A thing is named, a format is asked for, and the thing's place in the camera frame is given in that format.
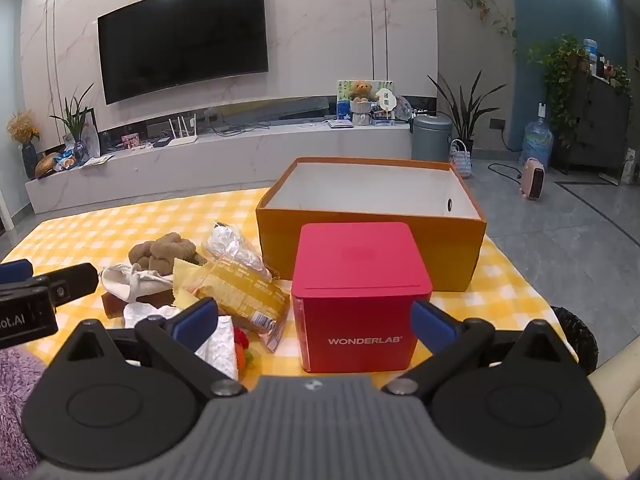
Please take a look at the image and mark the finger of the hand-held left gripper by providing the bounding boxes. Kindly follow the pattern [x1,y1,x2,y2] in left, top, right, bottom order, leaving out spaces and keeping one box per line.
[0,259,35,283]
[0,262,99,309]

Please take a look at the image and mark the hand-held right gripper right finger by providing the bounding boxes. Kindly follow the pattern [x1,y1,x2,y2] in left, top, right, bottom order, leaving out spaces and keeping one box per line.
[381,299,581,397]

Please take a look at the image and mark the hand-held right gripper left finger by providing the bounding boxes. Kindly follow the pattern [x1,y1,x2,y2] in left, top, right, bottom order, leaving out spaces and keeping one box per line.
[50,299,247,400]

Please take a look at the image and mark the brown sponge cake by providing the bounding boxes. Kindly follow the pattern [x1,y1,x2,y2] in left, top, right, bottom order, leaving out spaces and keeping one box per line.
[101,287,176,320]

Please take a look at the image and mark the white cloth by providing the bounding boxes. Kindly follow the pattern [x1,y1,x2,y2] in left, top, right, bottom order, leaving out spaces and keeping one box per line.
[99,262,176,303]

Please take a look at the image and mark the yellow snack packet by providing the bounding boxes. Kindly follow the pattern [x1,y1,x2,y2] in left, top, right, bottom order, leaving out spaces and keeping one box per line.
[172,255,292,353]

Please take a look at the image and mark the brown plush toy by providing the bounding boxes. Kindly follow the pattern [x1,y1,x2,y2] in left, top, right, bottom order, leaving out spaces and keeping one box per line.
[128,232,208,277]

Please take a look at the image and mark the clear plastic item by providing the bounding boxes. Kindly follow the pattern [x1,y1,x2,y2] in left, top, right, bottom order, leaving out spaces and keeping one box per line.
[206,221,273,281]

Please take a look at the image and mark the orange cardboard box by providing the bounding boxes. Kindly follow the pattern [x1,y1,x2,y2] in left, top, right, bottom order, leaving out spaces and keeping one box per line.
[256,156,487,293]

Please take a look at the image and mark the red strawberry toy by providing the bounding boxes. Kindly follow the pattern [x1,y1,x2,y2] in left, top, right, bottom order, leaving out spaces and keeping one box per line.
[233,328,257,368]

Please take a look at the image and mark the yellow checkered mat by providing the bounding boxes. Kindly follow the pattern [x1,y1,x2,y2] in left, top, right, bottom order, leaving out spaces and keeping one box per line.
[0,186,583,391]

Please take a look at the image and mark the purple fluffy cloth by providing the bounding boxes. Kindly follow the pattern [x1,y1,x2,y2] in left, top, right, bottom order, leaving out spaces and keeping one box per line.
[0,345,51,461]

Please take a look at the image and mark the red lidded cube box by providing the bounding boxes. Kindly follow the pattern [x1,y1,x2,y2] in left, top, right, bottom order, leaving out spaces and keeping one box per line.
[291,222,434,375]

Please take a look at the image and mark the brown round bread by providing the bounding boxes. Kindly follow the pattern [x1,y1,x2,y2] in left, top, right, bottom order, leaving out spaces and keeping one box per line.
[35,151,61,178]

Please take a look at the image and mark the dried yellow flowers vase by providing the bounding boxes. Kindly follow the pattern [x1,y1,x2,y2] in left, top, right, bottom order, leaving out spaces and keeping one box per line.
[6,110,41,181]

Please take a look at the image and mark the black fuzzy round stool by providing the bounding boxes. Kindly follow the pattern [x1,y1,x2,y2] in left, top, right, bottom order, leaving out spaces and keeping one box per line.
[550,305,599,376]

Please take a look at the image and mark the white marble tv console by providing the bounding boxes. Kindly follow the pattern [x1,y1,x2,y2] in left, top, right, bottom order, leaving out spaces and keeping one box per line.
[24,92,416,216]

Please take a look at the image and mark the woven basket bag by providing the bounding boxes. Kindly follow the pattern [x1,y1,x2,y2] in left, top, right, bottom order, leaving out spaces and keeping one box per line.
[448,139,473,179]

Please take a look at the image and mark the green grass potted plant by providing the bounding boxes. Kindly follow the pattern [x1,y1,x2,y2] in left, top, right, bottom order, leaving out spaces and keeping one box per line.
[50,82,96,146]

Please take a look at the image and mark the pink space heater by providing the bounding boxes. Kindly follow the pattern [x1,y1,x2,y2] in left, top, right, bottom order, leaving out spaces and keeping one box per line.
[518,157,547,201]

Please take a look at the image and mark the white router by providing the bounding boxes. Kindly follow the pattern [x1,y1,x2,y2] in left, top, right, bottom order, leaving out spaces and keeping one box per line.
[167,116,200,147]

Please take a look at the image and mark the grey trash bin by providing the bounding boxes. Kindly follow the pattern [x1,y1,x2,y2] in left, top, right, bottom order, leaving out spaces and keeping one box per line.
[411,114,453,163]

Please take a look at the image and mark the beige sofa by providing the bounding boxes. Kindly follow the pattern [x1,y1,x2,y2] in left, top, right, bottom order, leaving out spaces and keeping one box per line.
[587,355,640,480]

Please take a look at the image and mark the blue water jug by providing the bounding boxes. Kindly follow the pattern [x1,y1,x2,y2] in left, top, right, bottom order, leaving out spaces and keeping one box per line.
[522,102,555,171]

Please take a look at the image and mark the long leaf potted plant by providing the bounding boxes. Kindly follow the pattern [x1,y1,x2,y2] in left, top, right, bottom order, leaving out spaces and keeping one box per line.
[427,71,508,153]

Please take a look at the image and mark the teddy bear bouquet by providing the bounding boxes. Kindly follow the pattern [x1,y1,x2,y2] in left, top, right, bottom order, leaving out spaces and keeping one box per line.
[348,81,381,126]

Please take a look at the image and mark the green white painting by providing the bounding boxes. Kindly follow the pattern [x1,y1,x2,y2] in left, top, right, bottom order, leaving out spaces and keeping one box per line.
[336,79,396,120]

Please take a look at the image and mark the dark grey cabinet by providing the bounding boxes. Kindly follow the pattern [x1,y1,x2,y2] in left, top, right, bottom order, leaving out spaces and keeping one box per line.
[565,67,632,176]

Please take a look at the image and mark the trailing pothos plant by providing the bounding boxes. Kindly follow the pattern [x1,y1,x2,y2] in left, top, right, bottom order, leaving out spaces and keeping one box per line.
[527,35,591,148]

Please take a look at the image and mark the black floor cable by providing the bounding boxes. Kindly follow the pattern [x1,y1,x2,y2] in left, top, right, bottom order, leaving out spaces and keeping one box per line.
[487,161,523,181]

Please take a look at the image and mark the black wall television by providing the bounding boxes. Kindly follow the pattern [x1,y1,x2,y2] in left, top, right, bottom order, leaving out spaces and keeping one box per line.
[96,0,270,106]

